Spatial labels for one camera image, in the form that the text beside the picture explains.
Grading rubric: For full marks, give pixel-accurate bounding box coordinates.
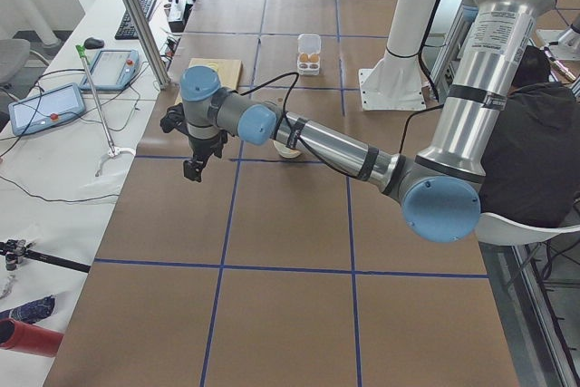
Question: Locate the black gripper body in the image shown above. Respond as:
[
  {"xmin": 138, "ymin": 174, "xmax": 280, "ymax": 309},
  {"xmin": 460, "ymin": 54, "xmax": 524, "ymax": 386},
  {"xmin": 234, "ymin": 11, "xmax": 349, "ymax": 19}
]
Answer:
[{"xmin": 188, "ymin": 130, "xmax": 227, "ymax": 165}]

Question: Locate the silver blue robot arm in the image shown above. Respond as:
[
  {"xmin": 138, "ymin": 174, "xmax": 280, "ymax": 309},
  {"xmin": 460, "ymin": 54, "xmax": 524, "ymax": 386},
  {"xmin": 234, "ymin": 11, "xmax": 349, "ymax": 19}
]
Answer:
[{"xmin": 180, "ymin": 0, "xmax": 558, "ymax": 246}]

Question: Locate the clear plastic egg box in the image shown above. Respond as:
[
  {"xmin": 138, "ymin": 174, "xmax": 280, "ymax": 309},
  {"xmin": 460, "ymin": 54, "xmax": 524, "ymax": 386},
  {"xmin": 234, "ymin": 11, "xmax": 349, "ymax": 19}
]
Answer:
[{"xmin": 296, "ymin": 34, "xmax": 322, "ymax": 75}]

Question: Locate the reacher grabber stick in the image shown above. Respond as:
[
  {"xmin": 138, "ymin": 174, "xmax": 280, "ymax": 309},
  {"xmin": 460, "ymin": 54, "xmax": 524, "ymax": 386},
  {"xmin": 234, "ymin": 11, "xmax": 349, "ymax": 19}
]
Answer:
[{"xmin": 75, "ymin": 44, "xmax": 136, "ymax": 177}]

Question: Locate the wooden cutting board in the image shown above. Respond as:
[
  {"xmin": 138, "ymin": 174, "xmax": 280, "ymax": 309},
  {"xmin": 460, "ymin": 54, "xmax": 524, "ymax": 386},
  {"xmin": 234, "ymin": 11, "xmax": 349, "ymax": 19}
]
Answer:
[{"xmin": 175, "ymin": 58, "xmax": 242, "ymax": 103}]

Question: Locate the white bowl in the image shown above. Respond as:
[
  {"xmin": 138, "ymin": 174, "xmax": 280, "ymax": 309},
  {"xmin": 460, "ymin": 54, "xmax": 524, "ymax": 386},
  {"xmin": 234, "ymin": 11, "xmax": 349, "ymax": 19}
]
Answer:
[{"xmin": 273, "ymin": 140, "xmax": 302, "ymax": 159}]

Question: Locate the teach pendant far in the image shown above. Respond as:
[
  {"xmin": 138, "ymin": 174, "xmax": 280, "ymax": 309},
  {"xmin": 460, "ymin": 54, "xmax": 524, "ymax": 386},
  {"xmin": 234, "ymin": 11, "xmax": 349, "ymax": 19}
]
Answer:
[{"xmin": 90, "ymin": 49, "xmax": 140, "ymax": 92}]

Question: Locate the teach pendant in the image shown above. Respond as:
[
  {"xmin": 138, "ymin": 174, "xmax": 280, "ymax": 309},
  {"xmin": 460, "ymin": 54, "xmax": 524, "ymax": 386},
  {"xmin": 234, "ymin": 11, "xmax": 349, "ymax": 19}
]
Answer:
[
  {"xmin": 90, "ymin": 49, "xmax": 140, "ymax": 92},
  {"xmin": 8, "ymin": 83, "xmax": 85, "ymax": 137}
]

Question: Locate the black keyboard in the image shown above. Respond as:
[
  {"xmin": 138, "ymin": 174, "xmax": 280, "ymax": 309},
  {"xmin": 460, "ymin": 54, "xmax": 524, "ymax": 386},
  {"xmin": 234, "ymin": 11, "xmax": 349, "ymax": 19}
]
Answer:
[{"xmin": 114, "ymin": 0, "xmax": 158, "ymax": 41}]

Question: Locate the black computer mouse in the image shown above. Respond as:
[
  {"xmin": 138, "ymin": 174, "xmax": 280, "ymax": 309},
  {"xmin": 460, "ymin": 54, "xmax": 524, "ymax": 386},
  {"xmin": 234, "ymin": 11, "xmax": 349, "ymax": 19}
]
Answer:
[{"xmin": 83, "ymin": 37, "xmax": 105, "ymax": 50}]

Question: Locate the teach pendant near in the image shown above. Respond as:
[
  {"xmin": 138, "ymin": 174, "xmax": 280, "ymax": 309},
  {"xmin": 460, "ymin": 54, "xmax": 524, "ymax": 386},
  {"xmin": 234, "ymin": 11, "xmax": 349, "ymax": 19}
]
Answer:
[{"xmin": 8, "ymin": 83, "xmax": 85, "ymax": 137}]

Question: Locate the black tripod clamp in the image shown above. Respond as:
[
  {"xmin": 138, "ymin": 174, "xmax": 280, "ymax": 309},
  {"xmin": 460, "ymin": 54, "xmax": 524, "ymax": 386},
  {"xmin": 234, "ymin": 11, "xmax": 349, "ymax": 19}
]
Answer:
[{"xmin": 0, "ymin": 239, "xmax": 91, "ymax": 274}]

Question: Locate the red cylinder bottle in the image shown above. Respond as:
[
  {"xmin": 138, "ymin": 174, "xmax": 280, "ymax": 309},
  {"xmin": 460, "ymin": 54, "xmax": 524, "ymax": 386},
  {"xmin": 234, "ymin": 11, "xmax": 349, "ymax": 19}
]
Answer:
[{"xmin": 1, "ymin": 318, "xmax": 63, "ymax": 357}]

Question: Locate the white chair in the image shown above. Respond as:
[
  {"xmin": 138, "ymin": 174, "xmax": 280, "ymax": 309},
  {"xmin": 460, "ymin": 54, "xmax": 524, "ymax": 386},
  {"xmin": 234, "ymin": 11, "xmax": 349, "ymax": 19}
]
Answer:
[{"xmin": 475, "ymin": 212, "xmax": 579, "ymax": 246}]

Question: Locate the person in black shirt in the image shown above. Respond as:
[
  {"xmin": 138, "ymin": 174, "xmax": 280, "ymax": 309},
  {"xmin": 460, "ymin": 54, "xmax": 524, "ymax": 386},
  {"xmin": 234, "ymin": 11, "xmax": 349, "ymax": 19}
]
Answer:
[{"xmin": 479, "ymin": 46, "xmax": 579, "ymax": 227}]

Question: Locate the aluminium frame post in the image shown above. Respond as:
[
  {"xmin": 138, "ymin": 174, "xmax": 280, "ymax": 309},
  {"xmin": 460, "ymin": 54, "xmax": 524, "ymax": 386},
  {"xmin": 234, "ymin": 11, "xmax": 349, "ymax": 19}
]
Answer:
[{"xmin": 122, "ymin": 0, "xmax": 171, "ymax": 90}]

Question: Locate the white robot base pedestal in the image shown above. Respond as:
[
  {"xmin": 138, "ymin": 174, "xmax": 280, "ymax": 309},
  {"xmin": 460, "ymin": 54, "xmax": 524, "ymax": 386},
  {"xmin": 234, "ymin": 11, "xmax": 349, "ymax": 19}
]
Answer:
[{"xmin": 359, "ymin": 0, "xmax": 437, "ymax": 111}]

